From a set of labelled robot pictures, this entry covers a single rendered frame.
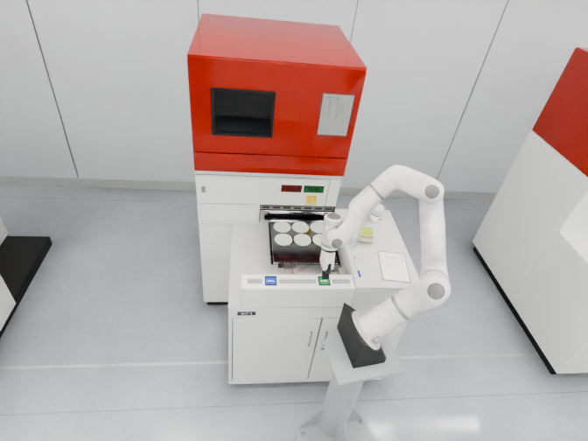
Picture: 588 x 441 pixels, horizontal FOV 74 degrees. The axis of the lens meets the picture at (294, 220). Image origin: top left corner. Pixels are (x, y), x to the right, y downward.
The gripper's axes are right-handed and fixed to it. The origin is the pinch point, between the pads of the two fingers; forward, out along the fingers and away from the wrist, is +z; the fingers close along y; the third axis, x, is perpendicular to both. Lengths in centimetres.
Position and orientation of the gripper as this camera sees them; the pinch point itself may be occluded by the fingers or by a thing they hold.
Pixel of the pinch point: (325, 275)
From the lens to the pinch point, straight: 191.1
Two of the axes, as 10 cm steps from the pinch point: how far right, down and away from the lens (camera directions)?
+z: -0.8, 8.8, 4.6
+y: 1.1, 4.7, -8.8
